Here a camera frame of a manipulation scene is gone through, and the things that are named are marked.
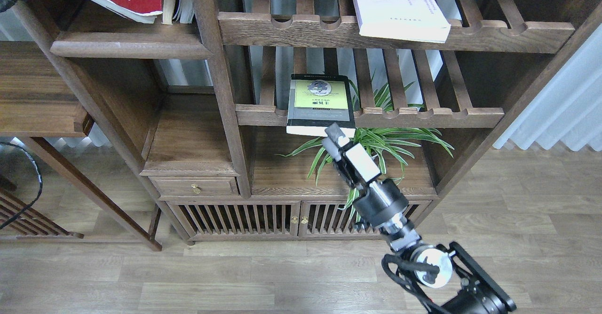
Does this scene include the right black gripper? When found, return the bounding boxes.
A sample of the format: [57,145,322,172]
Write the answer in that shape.
[322,123,409,232]

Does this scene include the white and purple book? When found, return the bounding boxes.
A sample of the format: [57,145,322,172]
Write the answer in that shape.
[353,0,451,43]

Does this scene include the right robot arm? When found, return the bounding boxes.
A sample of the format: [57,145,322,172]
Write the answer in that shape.
[322,124,517,314]

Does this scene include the upright cream books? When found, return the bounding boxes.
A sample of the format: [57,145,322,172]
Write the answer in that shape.
[162,0,194,24]

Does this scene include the black and green book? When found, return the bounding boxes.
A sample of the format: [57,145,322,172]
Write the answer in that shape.
[286,73,356,138]

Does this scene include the brass cabinet door knobs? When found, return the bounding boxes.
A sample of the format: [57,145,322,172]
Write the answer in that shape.
[291,216,309,224]

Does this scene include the dark wooden bookshelf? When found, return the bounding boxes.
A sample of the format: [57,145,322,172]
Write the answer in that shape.
[15,0,601,242]

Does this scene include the brass drawer knob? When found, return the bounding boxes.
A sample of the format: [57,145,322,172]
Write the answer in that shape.
[191,184,202,194]

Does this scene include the white curtain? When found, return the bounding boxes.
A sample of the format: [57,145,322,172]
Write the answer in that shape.
[494,27,602,151]

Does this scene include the wooden side table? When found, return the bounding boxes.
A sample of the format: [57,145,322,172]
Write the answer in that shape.
[0,40,162,251]

